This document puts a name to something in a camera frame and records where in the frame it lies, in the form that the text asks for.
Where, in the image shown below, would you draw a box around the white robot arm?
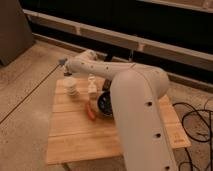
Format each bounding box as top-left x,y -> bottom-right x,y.
59,50 -> 178,171

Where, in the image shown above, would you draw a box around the white ribbed cup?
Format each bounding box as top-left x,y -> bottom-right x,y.
63,77 -> 78,96

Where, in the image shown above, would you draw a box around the dark ceramic bowl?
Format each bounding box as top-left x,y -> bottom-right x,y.
97,91 -> 113,117

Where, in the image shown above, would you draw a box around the small dark object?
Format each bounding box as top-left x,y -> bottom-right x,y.
102,80 -> 111,91

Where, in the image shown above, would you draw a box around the orange carrot toy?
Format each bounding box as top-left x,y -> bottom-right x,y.
86,102 -> 96,120

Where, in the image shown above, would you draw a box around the brown cabinet at left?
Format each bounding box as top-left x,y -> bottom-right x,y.
0,0 -> 35,66

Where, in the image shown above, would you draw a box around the wooden table board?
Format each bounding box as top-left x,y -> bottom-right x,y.
45,78 -> 192,166

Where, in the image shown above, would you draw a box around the white wooden rail frame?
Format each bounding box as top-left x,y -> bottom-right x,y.
23,9 -> 213,72

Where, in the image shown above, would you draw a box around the black cables on floor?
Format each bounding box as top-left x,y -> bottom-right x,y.
172,98 -> 213,171

